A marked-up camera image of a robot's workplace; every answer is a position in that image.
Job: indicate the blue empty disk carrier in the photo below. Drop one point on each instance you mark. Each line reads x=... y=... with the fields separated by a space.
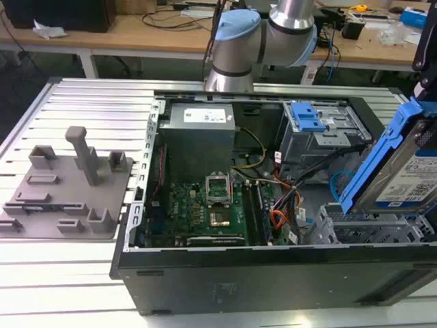
x=307 y=118

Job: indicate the silver perforated disk bay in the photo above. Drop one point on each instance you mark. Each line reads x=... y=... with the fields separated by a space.
x=358 y=229

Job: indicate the black PC case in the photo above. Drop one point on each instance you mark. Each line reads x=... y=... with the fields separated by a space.
x=239 y=283

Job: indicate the grey parts rack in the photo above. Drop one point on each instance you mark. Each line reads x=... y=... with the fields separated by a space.
x=68 y=191

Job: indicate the hard disk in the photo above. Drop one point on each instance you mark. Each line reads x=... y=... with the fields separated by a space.
x=392 y=177

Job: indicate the yellow tape measure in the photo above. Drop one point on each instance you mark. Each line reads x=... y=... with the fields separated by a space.
x=360 y=7

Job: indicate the crumpled white plastic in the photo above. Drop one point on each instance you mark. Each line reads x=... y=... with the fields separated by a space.
x=48 y=30

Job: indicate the black cup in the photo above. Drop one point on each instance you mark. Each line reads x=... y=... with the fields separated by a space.
x=351 y=29

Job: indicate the CPU socket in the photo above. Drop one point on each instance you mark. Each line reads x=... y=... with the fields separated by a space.
x=219 y=219

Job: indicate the grey power supply unit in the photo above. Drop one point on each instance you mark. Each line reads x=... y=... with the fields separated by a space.
x=196 y=140

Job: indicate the blue cardboard box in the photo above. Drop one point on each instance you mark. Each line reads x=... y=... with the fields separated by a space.
x=413 y=17

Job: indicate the silver drive cage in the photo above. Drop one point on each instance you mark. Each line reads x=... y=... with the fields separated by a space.
x=307 y=147

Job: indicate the wooden desk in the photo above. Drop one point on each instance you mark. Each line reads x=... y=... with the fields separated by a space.
x=368 y=51
x=136 y=37

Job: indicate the clear plastic bag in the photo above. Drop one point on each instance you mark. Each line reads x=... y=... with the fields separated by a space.
x=396 y=34

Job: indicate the dark RAM stick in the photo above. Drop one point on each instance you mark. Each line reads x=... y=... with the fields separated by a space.
x=41 y=206

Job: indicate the black box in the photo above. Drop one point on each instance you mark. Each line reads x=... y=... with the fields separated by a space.
x=58 y=13

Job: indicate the green motherboard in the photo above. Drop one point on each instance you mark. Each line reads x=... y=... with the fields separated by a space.
x=191 y=208

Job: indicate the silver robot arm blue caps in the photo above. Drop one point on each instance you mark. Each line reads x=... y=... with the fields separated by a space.
x=235 y=51

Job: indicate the black RAM slot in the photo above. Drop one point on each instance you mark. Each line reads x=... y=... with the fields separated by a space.
x=251 y=212
x=262 y=215

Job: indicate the black graphics card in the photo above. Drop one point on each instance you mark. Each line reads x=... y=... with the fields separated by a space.
x=215 y=241

